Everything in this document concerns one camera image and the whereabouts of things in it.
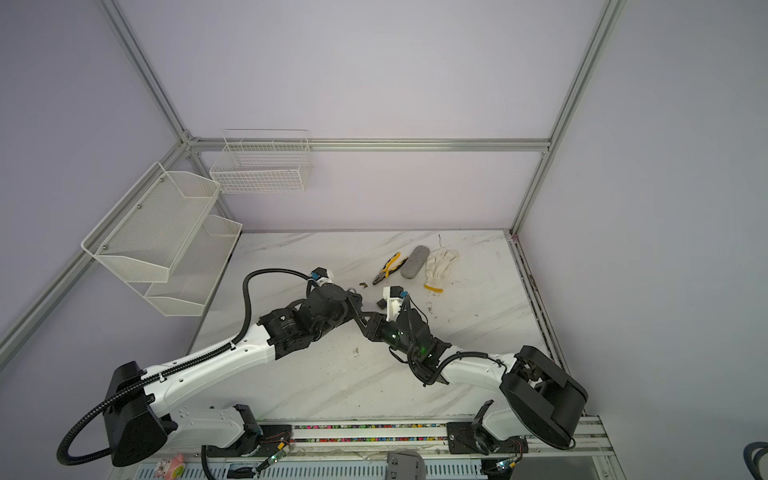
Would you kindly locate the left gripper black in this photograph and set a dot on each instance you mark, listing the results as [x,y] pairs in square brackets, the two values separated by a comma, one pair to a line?
[348,318]

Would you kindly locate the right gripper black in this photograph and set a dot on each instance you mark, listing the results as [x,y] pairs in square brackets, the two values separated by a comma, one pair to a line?
[374,327]

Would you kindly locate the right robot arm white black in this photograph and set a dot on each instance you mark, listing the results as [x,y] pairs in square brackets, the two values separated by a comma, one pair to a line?
[540,398]

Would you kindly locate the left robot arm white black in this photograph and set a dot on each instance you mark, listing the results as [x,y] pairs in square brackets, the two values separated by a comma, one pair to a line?
[150,411]

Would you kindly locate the yellow black pliers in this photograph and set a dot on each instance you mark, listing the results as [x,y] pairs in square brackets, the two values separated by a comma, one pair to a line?
[392,265]

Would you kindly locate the white work glove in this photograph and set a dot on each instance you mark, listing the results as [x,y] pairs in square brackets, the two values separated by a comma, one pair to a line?
[438,269]

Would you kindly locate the grey fabric case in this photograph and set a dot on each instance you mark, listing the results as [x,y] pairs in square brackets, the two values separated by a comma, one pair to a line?
[415,261]

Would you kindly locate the grey box at front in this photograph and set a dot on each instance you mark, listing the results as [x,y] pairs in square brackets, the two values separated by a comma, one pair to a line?
[405,465]

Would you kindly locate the white mesh two-tier shelf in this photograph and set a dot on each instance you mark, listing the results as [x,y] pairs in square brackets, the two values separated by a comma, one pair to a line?
[165,241]

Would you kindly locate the pink small object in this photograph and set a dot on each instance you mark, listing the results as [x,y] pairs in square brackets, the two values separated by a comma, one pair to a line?
[170,468]

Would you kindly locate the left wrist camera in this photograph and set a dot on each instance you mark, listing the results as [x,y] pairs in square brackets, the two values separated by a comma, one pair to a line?
[322,276]

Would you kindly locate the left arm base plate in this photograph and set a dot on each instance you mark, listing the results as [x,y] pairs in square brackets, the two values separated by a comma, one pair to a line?
[251,445]

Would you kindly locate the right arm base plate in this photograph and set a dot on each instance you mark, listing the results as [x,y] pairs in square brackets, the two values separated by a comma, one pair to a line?
[468,438]

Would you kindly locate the white wire basket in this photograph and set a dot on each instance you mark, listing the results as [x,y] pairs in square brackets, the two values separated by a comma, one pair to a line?
[263,161]

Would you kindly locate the aluminium frame rail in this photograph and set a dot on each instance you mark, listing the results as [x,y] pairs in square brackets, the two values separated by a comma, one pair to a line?
[382,145]

